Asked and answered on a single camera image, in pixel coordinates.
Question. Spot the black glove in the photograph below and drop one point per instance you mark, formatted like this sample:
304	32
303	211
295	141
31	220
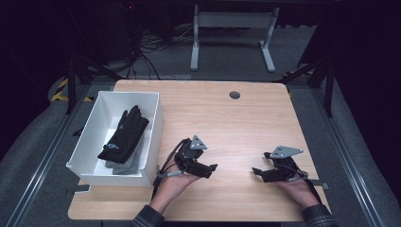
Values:
127	135

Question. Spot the aluminium floor rail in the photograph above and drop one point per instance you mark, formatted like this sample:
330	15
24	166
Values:
343	157
48	156

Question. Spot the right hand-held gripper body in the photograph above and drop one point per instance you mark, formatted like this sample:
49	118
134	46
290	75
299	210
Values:
285	152

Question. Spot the grey tape strip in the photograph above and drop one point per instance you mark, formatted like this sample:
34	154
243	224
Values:
80	189
324	185

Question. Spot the white metal stand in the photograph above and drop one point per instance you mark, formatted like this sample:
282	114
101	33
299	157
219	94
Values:
233	19

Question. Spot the person's left hand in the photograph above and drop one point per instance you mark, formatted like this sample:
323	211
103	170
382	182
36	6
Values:
173	187

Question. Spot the person's right hand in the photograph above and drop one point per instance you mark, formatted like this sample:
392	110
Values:
299	192

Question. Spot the dark equipment cabinet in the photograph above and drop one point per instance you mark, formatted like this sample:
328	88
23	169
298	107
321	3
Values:
113	31

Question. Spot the grey round table grommet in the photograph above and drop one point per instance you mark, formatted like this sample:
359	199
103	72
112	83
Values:
235	95

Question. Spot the plain grey mitten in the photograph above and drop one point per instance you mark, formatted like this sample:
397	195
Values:
127	171

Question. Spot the black metal stand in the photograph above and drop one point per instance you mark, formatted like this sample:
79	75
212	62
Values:
71	85
329	91

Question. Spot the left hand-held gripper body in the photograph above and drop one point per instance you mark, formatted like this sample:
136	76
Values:
198	143

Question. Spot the white storage box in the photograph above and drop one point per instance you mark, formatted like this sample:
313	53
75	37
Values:
91	148

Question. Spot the yellow black hazard tape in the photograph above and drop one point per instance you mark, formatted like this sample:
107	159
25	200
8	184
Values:
58	94

